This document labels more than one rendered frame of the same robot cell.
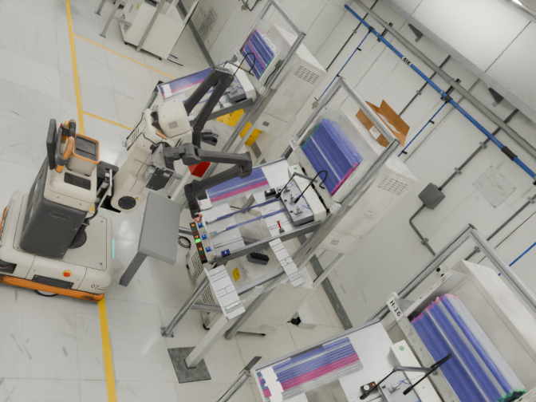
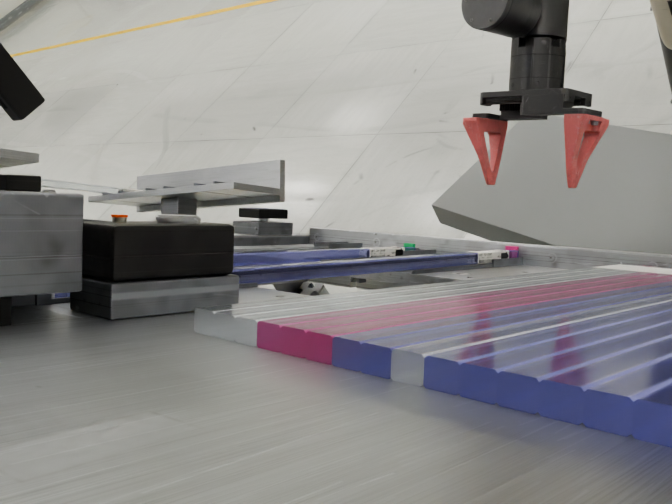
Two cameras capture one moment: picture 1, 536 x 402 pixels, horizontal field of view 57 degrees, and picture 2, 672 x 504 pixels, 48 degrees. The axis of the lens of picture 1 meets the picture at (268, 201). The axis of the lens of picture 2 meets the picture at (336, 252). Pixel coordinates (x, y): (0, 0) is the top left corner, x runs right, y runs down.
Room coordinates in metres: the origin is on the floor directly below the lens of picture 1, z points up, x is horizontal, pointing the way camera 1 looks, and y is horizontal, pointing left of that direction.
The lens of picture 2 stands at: (3.38, 0.13, 1.25)
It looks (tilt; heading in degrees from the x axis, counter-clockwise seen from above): 34 degrees down; 185
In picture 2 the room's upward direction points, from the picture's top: 31 degrees counter-clockwise
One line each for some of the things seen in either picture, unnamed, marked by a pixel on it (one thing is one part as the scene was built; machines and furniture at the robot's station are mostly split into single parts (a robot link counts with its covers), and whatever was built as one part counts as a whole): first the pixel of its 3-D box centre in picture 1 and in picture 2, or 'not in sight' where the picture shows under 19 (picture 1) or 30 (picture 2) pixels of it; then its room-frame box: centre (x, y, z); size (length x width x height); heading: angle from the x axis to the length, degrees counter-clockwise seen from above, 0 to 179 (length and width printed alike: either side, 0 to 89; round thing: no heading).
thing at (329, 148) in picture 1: (333, 156); not in sight; (3.08, -0.16, 1.52); 0.51 x 0.13 x 0.27; 41
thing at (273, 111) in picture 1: (239, 111); not in sight; (4.31, 0.72, 0.95); 1.35 x 0.82 x 1.90; 131
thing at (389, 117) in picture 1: (384, 127); not in sight; (3.35, -0.32, 1.82); 0.68 x 0.30 x 0.20; 41
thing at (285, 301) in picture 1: (246, 274); not in sight; (3.20, -0.22, 0.31); 0.70 x 0.65 x 0.62; 41
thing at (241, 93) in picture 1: (205, 129); not in sight; (4.16, 0.86, 0.66); 1.01 x 0.73 x 1.31; 131
